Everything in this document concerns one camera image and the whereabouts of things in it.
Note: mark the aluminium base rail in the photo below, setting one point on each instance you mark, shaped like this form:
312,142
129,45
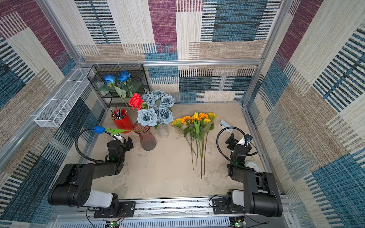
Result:
193,212

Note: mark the red rose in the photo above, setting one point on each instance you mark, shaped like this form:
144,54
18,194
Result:
136,101

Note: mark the white round clock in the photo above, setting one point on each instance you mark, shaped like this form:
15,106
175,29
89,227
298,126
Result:
254,166

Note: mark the pens in red pot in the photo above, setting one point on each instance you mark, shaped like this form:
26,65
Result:
118,113

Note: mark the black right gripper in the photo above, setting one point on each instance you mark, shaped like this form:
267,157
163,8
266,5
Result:
233,143

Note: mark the small blue flower bud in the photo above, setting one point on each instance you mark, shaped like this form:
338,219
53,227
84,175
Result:
111,131

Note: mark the red flower pot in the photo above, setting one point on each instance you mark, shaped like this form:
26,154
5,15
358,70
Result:
125,123

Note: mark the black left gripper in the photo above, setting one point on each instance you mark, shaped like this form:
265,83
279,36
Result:
128,145

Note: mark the yellow sunflower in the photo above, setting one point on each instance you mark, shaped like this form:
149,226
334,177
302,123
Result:
201,152

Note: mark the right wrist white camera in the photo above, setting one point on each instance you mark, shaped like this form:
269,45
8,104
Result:
245,140

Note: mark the orange marigold bunch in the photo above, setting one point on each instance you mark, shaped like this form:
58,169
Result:
205,125

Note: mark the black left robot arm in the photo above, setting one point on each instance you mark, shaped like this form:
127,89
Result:
73,187

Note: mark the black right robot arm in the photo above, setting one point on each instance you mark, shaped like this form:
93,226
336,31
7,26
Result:
260,195

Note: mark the yellow tulip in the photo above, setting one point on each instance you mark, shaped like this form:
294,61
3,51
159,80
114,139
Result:
196,122

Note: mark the clear glass vase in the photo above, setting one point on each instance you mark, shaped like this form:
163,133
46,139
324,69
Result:
163,130

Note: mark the white wire mesh tray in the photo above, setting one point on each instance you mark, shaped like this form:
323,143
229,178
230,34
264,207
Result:
57,109

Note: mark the right blue rose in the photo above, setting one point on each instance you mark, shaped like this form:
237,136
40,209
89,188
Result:
123,76

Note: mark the black wire mesh shelf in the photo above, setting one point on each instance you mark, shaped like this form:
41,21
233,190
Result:
118,94

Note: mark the grey blue rose bunch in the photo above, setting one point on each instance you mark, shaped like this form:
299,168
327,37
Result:
154,108

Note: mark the left blue rose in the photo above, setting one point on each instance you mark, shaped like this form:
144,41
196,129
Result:
109,79

